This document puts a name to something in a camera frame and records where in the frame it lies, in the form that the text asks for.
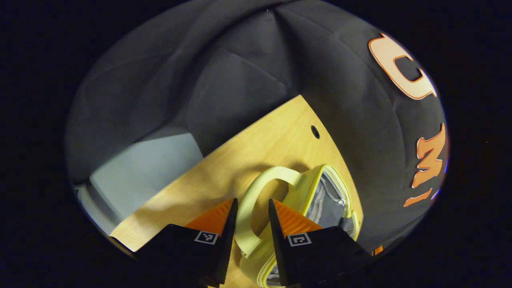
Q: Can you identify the black backdrop cloth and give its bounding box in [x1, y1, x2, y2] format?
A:
[66, 0, 449, 252]

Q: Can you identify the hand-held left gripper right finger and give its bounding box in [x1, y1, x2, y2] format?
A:
[267, 198, 373, 287]

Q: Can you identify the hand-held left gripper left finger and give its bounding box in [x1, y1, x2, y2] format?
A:
[131, 198, 239, 288]

